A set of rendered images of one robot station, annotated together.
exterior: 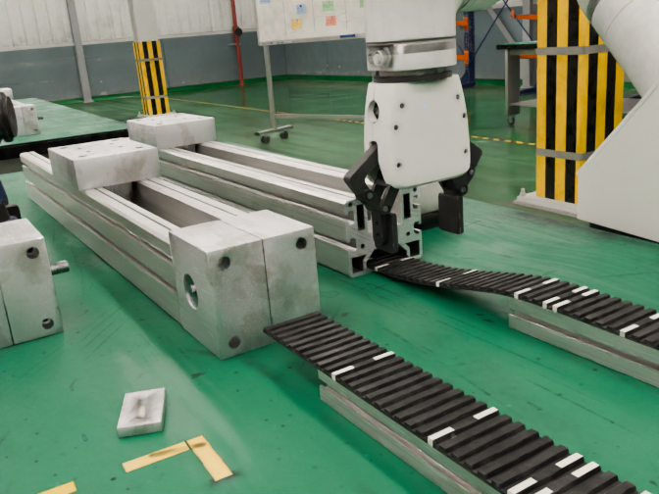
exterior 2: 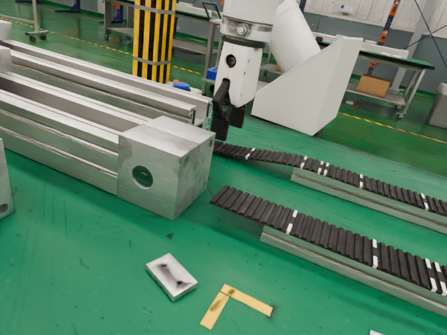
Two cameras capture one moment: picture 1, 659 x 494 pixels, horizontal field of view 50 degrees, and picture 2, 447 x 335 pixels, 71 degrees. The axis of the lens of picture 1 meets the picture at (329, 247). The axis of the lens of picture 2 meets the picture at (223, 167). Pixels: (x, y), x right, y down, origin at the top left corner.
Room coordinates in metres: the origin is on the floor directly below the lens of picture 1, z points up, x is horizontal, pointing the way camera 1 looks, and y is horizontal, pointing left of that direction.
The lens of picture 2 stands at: (0.26, 0.27, 1.04)
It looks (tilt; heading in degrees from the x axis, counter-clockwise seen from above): 28 degrees down; 319
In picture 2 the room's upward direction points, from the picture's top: 11 degrees clockwise
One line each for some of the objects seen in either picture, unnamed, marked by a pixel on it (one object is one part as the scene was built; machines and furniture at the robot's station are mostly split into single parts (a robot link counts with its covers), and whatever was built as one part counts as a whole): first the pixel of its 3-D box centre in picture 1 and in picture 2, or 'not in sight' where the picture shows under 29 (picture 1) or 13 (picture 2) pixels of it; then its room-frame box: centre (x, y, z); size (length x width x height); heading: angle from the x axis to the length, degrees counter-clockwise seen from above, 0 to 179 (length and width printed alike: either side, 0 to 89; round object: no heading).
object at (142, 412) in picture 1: (143, 411); (171, 275); (0.45, 0.14, 0.78); 0.05 x 0.03 x 0.01; 8
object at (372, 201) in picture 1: (375, 220); (217, 123); (0.66, -0.05, 0.86); 0.03 x 0.03 x 0.07; 31
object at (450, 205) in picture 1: (459, 198); (239, 109); (0.71, -0.14, 0.86); 0.03 x 0.03 x 0.07; 31
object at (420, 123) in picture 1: (414, 123); (238, 68); (0.68, -0.09, 0.94); 0.10 x 0.07 x 0.11; 121
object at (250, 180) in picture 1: (231, 181); (46, 74); (1.08, 0.14, 0.82); 0.80 x 0.10 x 0.09; 31
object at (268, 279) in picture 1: (257, 275); (171, 161); (0.60, 0.07, 0.83); 0.12 x 0.09 x 0.10; 121
